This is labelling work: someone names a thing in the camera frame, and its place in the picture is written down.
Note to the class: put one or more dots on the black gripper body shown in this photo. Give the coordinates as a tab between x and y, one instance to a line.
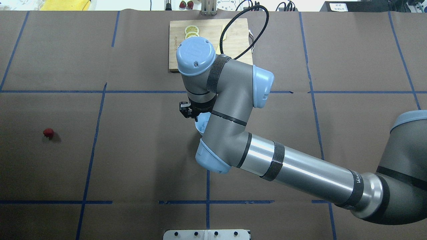
200	107

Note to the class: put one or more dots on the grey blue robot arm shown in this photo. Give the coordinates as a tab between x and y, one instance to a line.
229	89

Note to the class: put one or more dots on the light blue cup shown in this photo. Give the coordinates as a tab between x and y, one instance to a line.
202	121

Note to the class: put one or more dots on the yellow plastic knife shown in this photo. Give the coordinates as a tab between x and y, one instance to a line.
222	38

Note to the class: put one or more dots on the lemon slice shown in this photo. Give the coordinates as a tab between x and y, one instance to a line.
191	28
191	34

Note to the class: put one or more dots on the bamboo cutting board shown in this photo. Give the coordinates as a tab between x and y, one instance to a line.
237	37

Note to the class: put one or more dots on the white tray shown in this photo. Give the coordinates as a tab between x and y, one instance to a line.
226	5

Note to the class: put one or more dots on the red strawberry on table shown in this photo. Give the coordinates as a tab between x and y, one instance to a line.
48	133

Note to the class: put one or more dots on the yellow cloth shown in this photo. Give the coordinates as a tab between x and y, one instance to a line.
66	5

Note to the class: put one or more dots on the black power strip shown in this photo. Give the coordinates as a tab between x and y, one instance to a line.
355	6

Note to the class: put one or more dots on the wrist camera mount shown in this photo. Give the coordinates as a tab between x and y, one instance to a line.
187	111

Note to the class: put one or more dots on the aluminium frame post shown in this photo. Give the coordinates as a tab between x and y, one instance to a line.
209	7

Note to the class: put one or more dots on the white camera pole base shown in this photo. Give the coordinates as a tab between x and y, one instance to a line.
208	234

